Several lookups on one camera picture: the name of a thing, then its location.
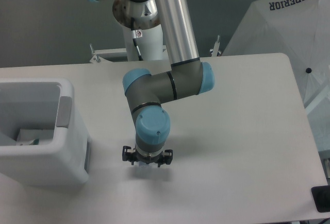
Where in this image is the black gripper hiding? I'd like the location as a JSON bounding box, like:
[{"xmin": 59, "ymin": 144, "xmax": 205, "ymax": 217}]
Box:
[{"xmin": 122, "ymin": 146, "xmax": 173, "ymax": 167}]

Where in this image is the crushed clear plastic bottle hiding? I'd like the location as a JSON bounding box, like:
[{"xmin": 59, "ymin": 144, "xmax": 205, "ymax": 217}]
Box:
[{"xmin": 138, "ymin": 162, "xmax": 157, "ymax": 170}]

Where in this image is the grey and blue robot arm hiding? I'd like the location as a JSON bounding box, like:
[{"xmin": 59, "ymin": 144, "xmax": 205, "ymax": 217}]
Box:
[{"xmin": 90, "ymin": 0, "xmax": 215, "ymax": 166}]

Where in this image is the white plastic trash can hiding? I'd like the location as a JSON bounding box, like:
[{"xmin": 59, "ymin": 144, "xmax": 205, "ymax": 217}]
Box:
[{"xmin": 1, "ymin": 77, "xmax": 90, "ymax": 186}]

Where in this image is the white paper trash in bin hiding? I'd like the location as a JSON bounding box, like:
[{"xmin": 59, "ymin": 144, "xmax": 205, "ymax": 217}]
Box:
[{"xmin": 16, "ymin": 129, "xmax": 54, "ymax": 146}]

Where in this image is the black device at table edge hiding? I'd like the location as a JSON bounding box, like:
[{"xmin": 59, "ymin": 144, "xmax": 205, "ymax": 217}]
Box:
[{"xmin": 311, "ymin": 185, "xmax": 329, "ymax": 213}]

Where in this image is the white umbrella with lettering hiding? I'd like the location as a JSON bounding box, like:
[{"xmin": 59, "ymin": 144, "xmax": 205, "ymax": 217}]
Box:
[{"xmin": 224, "ymin": 0, "xmax": 329, "ymax": 152}]

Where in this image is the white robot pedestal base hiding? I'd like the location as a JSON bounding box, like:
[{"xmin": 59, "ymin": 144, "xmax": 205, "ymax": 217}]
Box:
[{"xmin": 89, "ymin": 25, "xmax": 169, "ymax": 63}]

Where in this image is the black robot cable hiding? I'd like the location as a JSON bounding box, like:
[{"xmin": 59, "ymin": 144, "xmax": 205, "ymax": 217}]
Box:
[{"xmin": 130, "ymin": 17, "xmax": 144, "ymax": 61}]

